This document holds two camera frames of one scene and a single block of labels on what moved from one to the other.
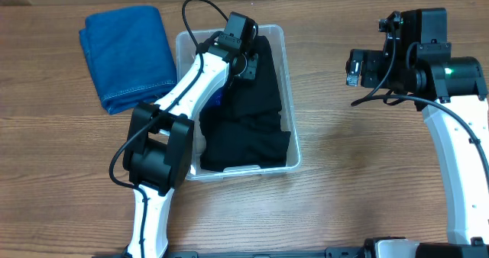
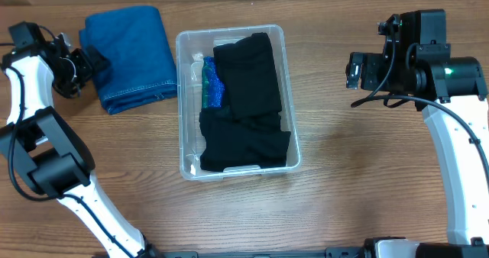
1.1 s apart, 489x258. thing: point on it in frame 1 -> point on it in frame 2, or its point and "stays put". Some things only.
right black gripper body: [374, 68] stays put
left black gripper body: [250, 66] -> [74, 67]
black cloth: [259, 98] stays put
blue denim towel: [128, 56] stays put
